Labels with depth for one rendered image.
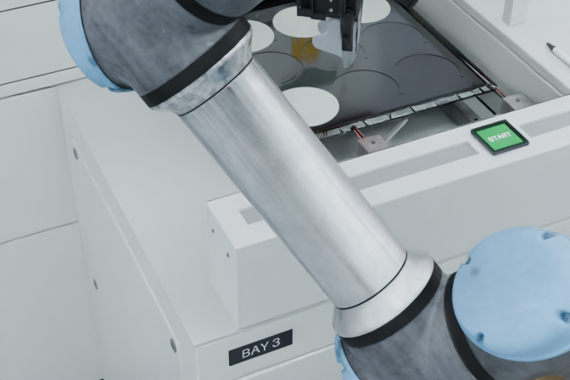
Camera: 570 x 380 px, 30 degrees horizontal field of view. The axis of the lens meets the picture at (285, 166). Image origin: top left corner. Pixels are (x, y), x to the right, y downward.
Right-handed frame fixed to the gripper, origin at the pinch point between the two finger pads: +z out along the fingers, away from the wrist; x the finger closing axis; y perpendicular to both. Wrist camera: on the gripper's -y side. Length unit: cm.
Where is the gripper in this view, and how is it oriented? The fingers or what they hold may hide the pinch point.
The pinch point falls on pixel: (352, 58)
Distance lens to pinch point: 151.2
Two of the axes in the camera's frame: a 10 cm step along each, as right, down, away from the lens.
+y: -9.7, -1.5, 1.9
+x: -2.4, 6.6, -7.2
